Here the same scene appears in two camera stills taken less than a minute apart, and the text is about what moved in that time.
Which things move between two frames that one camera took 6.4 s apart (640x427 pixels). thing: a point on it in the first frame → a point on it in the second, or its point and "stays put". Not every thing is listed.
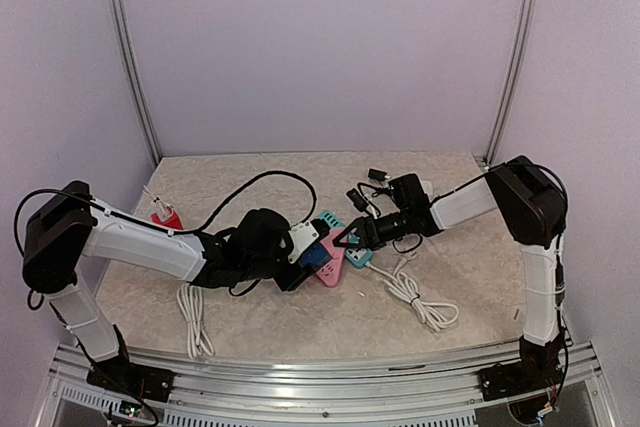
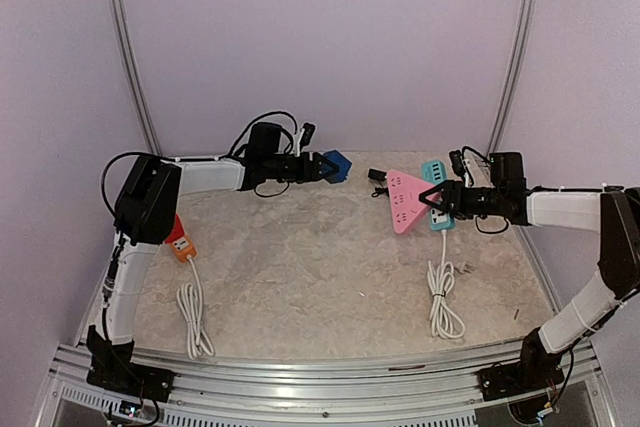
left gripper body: x=293 y=280 → x=301 y=173
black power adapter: x=376 y=174 stays put
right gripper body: x=385 y=234 → x=466 y=207
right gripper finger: x=338 y=243 → x=444 y=188
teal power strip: x=358 y=257 → x=435 y=172
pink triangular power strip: x=330 y=273 → x=404 y=197
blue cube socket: x=314 y=255 → x=343 y=164
